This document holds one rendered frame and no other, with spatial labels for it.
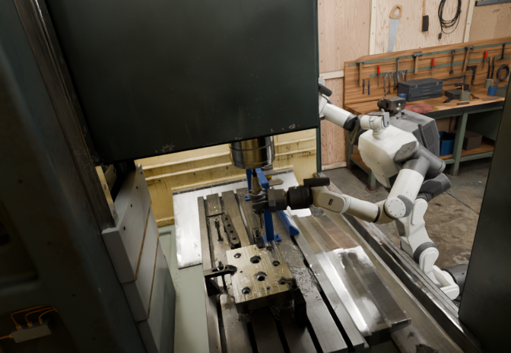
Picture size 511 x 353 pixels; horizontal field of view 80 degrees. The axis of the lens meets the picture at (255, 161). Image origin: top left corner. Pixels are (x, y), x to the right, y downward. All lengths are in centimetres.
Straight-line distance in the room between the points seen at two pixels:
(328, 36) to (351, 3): 41
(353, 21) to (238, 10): 316
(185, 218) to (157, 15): 149
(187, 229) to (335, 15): 284
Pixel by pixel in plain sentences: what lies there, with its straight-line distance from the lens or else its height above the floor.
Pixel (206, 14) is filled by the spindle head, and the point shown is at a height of 191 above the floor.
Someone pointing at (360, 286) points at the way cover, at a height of 73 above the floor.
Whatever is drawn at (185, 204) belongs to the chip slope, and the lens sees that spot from 218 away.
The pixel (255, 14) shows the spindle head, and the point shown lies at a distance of 88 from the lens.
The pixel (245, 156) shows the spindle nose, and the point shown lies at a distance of 100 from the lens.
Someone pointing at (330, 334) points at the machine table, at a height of 90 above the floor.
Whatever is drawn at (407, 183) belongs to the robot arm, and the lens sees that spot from 130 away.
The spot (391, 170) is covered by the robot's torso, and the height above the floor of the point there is 123.
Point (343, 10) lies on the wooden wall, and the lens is 392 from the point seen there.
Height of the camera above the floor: 187
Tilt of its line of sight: 24 degrees down
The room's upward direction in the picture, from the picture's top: 7 degrees counter-clockwise
